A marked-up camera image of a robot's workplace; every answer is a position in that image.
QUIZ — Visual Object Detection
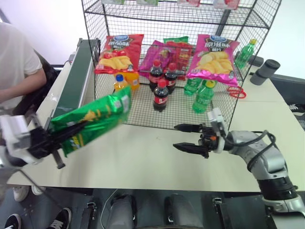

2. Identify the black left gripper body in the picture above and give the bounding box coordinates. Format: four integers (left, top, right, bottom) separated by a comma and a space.
26, 126, 66, 170

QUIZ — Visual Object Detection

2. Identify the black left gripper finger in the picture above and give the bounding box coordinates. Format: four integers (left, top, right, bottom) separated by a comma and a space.
46, 120, 89, 149

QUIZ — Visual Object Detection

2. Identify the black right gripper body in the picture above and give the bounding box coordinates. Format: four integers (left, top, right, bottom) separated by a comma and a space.
197, 122, 219, 159

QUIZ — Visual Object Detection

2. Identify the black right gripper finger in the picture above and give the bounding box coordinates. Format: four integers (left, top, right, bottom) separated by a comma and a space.
173, 142, 207, 156
173, 123, 203, 134

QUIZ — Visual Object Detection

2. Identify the green chips bag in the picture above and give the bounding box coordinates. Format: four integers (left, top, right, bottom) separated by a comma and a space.
51, 85, 132, 158

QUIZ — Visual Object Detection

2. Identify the green conveyor belt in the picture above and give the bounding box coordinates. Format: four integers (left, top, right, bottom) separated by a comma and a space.
51, 37, 101, 120

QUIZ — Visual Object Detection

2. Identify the green soda bottle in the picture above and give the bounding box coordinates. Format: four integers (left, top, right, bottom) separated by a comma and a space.
192, 80, 216, 114
234, 39, 258, 70
183, 77, 203, 96

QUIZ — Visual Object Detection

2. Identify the cola bottle red cap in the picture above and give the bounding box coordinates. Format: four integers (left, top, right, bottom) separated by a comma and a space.
149, 59, 164, 93
152, 78, 169, 113
164, 62, 178, 95

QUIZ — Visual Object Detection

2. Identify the white shoe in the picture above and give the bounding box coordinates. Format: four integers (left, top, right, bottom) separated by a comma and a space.
12, 185, 46, 203

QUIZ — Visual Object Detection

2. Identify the black chair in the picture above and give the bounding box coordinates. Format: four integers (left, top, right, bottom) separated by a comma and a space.
11, 49, 59, 116

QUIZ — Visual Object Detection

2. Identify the dark rounded shape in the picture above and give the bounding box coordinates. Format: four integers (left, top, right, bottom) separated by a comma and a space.
163, 193, 203, 229
110, 194, 137, 229

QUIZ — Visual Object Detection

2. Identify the orange soda bottle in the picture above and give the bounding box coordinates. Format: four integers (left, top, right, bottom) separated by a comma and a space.
113, 74, 130, 94
123, 71, 140, 91

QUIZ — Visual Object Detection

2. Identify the pink chips bag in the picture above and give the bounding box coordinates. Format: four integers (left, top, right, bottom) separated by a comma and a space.
185, 34, 240, 87

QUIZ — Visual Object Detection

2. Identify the red snack bag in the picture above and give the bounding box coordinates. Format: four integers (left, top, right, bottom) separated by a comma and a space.
165, 41, 193, 75

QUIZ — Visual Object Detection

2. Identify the black sneaker white sole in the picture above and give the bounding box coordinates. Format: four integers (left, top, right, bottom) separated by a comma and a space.
4, 213, 22, 229
48, 207, 72, 229

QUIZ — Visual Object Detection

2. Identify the magenta snack bag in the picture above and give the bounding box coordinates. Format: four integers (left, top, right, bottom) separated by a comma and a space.
139, 40, 177, 77

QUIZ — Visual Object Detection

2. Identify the grey black cylinder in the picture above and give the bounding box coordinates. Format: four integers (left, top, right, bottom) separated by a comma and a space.
249, 59, 281, 85

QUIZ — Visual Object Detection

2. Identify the green snack bag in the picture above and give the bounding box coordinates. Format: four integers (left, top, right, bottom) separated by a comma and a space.
163, 35, 189, 45

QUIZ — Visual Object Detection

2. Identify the person in white shirt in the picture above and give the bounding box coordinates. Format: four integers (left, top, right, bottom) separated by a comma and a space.
0, 22, 44, 111

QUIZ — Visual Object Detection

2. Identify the red chips bag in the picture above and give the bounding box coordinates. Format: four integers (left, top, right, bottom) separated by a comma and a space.
94, 33, 145, 75

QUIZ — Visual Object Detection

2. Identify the red white snack pack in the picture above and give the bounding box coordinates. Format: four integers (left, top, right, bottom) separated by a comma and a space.
213, 0, 242, 10
177, 0, 201, 8

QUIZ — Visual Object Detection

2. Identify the green white snack pack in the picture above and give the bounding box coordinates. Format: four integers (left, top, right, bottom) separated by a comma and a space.
136, 0, 159, 7

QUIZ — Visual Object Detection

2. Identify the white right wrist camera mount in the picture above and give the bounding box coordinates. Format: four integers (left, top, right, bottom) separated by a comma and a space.
206, 107, 230, 154

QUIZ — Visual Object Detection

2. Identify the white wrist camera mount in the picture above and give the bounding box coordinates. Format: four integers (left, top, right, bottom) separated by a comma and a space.
0, 114, 33, 166
206, 107, 230, 154

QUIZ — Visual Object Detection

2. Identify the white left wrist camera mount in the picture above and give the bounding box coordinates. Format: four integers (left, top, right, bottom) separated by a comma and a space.
0, 114, 33, 166

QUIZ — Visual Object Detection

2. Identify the black wire mesh rack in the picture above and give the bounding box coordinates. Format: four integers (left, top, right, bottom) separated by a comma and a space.
81, 0, 283, 131

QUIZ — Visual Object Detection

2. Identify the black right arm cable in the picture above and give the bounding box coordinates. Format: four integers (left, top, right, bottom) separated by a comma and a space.
223, 130, 277, 171

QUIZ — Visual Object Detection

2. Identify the white cable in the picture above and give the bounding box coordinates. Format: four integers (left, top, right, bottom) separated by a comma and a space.
101, 189, 119, 229

